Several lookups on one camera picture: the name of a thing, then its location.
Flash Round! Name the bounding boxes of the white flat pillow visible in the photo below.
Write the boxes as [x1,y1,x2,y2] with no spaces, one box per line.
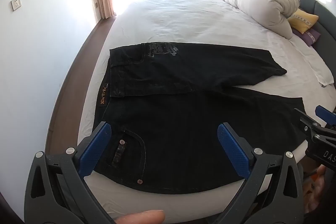
[287,35,336,87]

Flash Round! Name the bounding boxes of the white sheeted bed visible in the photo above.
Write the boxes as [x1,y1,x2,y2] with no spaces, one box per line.
[44,0,336,224]

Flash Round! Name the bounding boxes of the black denim pants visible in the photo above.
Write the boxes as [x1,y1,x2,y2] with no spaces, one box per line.
[94,42,308,195]

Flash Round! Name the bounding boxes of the yellow patterned pillow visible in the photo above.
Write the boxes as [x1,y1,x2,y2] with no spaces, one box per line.
[287,8,319,34]

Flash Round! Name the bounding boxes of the purple pillow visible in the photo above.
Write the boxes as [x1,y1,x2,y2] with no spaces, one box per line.
[293,28,321,46]

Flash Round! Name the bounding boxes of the rolled white duvet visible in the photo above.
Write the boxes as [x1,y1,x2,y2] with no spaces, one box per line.
[220,0,300,40]

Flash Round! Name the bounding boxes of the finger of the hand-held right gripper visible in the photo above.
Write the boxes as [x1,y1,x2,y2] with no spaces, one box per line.
[315,105,336,130]
[294,108,322,137]

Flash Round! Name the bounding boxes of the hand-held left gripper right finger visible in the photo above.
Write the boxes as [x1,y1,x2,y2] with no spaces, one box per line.
[210,122,305,224]

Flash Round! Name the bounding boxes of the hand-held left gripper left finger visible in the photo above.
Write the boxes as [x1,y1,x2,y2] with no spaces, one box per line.
[24,121,116,224]

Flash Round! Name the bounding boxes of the grey upholstered headboard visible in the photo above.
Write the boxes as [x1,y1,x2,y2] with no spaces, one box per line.
[265,0,336,58]

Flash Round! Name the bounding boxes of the person's left hand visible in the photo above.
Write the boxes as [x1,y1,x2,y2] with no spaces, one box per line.
[113,209,166,224]

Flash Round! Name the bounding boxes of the person's right hand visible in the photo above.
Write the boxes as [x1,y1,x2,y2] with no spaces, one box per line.
[314,164,336,214]

